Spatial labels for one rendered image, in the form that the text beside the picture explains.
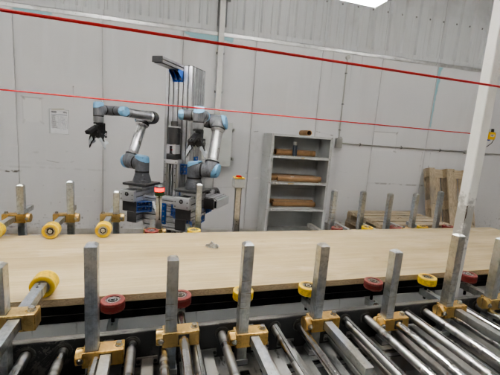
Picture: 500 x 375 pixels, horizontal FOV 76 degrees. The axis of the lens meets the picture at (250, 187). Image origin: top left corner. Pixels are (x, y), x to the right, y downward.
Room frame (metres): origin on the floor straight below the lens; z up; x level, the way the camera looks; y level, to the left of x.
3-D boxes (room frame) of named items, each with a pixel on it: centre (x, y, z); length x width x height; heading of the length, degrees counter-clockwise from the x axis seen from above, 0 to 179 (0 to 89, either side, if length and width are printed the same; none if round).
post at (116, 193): (1.90, 0.81, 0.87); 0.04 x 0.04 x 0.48; 17
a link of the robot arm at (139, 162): (2.72, 0.94, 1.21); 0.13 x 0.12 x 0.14; 66
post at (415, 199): (2.56, -1.35, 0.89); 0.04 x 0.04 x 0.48; 17
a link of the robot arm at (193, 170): (2.57, 0.45, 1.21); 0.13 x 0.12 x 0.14; 80
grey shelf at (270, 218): (4.65, -0.63, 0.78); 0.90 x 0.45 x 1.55; 103
